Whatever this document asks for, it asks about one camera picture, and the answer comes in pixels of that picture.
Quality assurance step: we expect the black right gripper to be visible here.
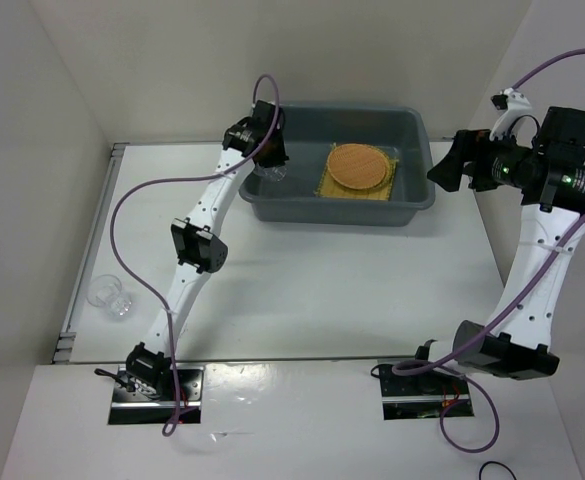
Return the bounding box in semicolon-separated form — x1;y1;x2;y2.
427;124;542;191

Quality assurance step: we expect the clear glass cup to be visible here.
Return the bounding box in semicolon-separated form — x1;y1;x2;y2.
253;164;287;182
86;274;133;318

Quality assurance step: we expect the square bamboo mat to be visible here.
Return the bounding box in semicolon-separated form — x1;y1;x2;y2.
315;144;398;201

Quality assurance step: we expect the orange round woven tray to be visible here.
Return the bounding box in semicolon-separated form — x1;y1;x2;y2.
326;143;390;190

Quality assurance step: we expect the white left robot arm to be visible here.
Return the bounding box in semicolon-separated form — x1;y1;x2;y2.
126;100;288;400

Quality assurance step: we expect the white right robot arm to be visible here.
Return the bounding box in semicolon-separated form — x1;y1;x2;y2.
410;99;585;393

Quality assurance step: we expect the grey plastic bin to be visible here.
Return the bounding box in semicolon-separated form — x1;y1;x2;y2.
239;102;435;227

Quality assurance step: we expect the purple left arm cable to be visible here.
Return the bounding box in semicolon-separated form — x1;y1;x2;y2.
109;74;281;436

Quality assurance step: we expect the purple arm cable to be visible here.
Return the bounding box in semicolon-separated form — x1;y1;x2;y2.
109;74;281;436
391;47;585;454

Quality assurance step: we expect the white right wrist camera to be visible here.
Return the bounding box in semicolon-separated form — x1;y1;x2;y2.
490;88;532;141

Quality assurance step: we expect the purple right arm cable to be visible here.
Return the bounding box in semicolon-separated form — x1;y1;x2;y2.
391;47;585;454

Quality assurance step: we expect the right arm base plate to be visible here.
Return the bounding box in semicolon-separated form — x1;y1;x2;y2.
370;363;474;420

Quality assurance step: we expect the aluminium table edge rail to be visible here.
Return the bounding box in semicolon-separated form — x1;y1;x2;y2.
51;143;128;365

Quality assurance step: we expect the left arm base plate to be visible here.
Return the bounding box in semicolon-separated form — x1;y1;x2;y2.
108;364;205;426

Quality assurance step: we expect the black cable loop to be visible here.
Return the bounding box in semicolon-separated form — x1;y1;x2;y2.
479;460;516;480

